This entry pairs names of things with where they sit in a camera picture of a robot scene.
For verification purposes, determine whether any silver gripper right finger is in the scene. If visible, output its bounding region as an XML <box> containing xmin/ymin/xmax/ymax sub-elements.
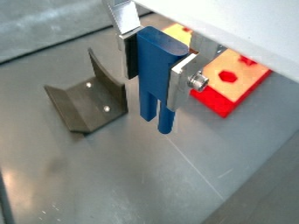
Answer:
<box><xmin>166</xmin><ymin>33</ymin><xmax>226</xmax><ymax>111</ymax></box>

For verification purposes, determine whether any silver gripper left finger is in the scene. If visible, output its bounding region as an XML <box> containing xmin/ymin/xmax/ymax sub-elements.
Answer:
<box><xmin>101</xmin><ymin>0</ymin><xmax>142</xmax><ymax>80</ymax></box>

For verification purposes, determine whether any blue two-legged peg block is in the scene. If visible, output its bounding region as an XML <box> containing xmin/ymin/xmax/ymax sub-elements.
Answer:
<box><xmin>136</xmin><ymin>26</ymin><xmax>189</xmax><ymax>134</ymax></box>

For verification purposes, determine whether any red shape-sorting board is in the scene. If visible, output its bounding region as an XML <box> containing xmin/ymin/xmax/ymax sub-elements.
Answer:
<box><xmin>162</xmin><ymin>24</ymin><xmax>270</xmax><ymax>118</ymax></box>

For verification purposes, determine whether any dark grey curved block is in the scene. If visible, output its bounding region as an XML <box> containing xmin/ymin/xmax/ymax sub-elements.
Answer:
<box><xmin>44</xmin><ymin>48</ymin><xmax>128</xmax><ymax>134</ymax></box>

